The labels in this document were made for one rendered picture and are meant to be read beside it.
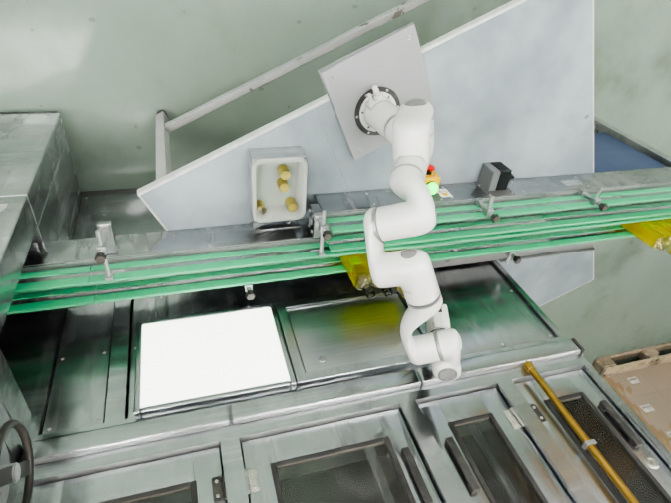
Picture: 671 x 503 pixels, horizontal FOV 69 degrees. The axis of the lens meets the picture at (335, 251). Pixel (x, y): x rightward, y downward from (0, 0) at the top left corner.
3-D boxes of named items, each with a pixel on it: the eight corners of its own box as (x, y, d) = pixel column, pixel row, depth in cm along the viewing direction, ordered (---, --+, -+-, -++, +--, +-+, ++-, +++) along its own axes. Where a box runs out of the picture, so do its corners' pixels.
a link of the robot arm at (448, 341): (423, 349, 121) (461, 340, 119) (418, 320, 130) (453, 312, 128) (437, 388, 129) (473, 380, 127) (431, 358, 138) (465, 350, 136)
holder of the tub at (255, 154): (250, 222, 168) (253, 234, 162) (248, 148, 152) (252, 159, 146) (298, 217, 173) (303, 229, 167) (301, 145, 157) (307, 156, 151)
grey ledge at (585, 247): (381, 259, 192) (392, 276, 183) (384, 241, 187) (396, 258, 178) (578, 236, 218) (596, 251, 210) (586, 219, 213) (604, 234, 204)
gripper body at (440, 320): (450, 354, 140) (444, 327, 149) (457, 328, 134) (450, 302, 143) (424, 353, 140) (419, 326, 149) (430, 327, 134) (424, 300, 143)
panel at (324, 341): (138, 328, 152) (134, 420, 127) (136, 321, 151) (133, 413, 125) (400, 291, 177) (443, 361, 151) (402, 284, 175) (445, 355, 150)
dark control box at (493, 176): (476, 181, 187) (488, 191, 180) (481, 162, 182) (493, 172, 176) (495, 179, 189) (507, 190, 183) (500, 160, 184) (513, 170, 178)
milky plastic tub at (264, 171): (249, 210, 165) (253, 224, 158) (247, 148, 152) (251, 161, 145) (299, 206, 170) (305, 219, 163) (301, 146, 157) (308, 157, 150)
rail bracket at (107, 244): (105, 246, 154) (98, 291, 137) (93, 200, 144) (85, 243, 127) (121, 244, 155) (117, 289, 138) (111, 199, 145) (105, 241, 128)
